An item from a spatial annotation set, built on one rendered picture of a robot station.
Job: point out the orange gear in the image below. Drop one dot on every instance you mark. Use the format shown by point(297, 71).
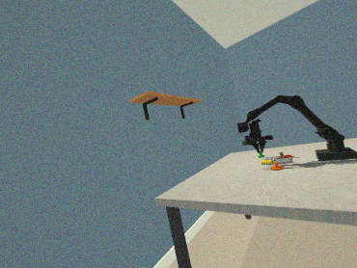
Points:
point(276, 167)

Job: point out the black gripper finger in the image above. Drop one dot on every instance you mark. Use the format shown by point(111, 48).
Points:
point(262, 144)
point(256, 146)

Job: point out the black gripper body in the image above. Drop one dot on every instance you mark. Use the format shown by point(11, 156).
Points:
point(256, 135)

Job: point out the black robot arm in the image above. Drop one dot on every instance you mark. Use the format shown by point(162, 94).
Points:
point(333, 138)

